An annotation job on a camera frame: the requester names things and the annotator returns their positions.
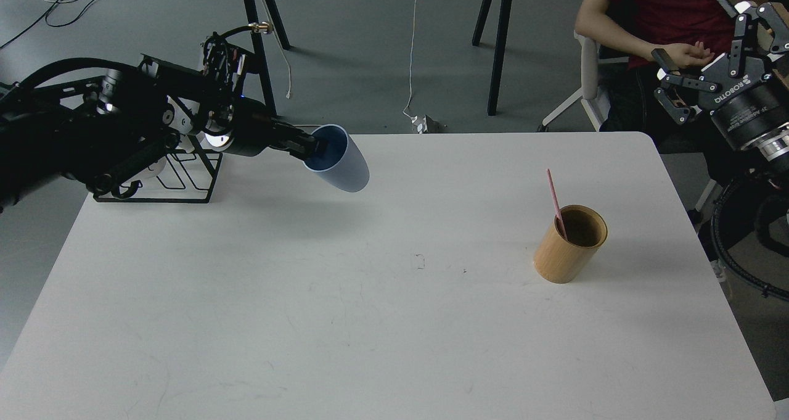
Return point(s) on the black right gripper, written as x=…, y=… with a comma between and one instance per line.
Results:
x=744, y=90

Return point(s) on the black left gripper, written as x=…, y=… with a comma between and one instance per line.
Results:
x=256, y=132

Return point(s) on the light blue plastic cup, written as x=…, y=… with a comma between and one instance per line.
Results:
x=338, y=160

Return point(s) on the pink chopstick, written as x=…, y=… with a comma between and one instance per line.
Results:
x=556, y=204

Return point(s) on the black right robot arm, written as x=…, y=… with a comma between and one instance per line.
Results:
x=774, y=176

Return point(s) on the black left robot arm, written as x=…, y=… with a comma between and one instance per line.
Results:
x=103, y=123

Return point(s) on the bamboo chopstick holder cup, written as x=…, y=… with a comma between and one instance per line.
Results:
x=569, y=243

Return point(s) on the person's right hand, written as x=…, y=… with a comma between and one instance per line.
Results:
x=684, y=55

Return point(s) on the seated person in red shirt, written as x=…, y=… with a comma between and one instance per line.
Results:
x=636, y=26

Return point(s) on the white power adapter on floor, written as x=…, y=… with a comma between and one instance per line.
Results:
x=423, y=124

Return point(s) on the white office chair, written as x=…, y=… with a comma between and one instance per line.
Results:
x=598, y=64

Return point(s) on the white mug on rack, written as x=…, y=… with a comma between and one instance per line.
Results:
x=152, y=170

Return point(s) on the black table legs right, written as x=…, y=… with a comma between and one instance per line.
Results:
x=502, y=31

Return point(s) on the black wire cup rack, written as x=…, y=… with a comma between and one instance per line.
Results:
x=189, y=177

